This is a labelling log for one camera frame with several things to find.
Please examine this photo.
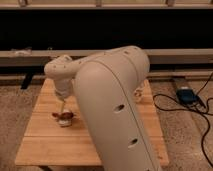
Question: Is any blue power adapter box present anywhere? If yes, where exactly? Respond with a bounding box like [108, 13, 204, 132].
[176, 89, 197, 104]

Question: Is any small brown white figurine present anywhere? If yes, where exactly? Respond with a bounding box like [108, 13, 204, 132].
[52, 109, 75, 127]

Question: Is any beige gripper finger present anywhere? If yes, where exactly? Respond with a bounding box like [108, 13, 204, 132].
[60, 99, 66, 113]

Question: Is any wooden table board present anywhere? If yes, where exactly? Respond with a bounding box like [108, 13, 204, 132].
[15, 79, 169, 166]

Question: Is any grey metal rail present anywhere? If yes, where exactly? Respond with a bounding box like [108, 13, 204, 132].
[0, 49, 213, 65]

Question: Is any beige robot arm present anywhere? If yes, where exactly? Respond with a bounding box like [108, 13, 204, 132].
[44, 46, 162, 171]

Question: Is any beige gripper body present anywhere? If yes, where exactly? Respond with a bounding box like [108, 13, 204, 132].
[54, 79, 73, 99]

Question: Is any black power cable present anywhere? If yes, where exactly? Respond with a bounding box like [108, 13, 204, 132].
[152, 71, 213, 168]

